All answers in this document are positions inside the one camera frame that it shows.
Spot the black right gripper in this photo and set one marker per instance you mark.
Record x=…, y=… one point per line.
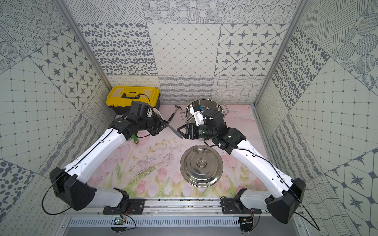
x=188, y=126

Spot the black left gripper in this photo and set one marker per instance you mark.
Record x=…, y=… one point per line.
x=157, y=125

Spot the cream spoon with grey handle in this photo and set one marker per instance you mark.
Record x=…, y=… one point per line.
x=168, y=125

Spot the stainless steel pot lid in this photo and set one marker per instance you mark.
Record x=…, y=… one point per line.
x=201, y=166

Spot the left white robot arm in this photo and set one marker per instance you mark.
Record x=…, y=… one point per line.
x=70, y=184

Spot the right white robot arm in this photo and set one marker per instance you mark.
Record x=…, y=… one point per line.
x=284, y=195

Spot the yellow black toolbox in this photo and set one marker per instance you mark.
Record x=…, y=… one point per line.
x=121, y=97

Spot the white perforated vent strip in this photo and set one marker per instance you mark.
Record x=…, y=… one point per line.
x=156, y=222

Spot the green circuit board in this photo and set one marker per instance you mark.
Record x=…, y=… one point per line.
x=119, y=221

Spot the right small circuit board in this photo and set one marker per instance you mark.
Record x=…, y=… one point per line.
x=246, y=224

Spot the black handled claw hammer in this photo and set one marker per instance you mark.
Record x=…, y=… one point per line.
x=177, y=108

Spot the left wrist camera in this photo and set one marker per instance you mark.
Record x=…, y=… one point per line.
x=139, y=110

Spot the green garden hose nozzle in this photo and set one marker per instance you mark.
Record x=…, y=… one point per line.
x=135, y=139

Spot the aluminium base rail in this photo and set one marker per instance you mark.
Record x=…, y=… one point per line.
x=178, y=207

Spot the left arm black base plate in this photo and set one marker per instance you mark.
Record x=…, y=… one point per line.
x=127, y=206

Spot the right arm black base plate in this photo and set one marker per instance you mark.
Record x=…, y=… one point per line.
x=232, y=206

